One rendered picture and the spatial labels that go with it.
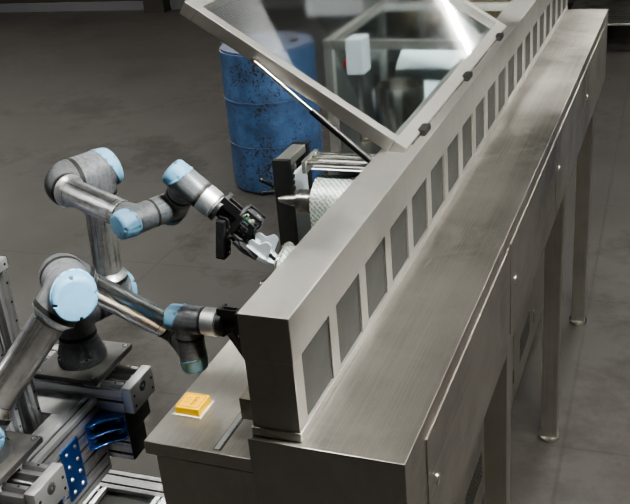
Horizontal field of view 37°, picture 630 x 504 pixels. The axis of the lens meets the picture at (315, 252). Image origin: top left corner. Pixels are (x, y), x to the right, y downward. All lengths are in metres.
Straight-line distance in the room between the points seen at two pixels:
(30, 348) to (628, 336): 2.94
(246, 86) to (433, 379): 4.65
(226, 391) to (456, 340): 1.04
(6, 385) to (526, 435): 2.17
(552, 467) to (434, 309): 2.02
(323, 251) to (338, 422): 0.27
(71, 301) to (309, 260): 0.95
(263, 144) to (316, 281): 4.76
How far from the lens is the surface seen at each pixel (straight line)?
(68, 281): 2.32
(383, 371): 1.60
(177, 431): 2.47
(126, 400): 2.95
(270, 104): 6.07
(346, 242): 1.55
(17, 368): 2.41
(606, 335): 4.56
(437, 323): 1.73
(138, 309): 2.57
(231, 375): 2.65
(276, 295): 1.40
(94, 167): 2.76
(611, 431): 3.94
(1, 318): 2.81
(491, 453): 2.59
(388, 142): 1.94
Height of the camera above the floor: 2.30
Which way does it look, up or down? 25 degrees down
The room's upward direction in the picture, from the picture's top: 5 degrees counter-clockwise
